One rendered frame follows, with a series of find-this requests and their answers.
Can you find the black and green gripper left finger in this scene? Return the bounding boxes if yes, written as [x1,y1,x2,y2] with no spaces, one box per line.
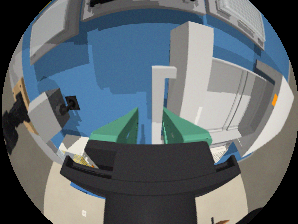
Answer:
[88,107,139,144]

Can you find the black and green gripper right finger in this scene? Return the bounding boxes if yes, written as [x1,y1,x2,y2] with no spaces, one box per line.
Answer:
[162,107,212,147]

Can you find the blue bench mat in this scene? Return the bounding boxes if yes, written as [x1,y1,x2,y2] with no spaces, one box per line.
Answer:
[22,0,289,149]

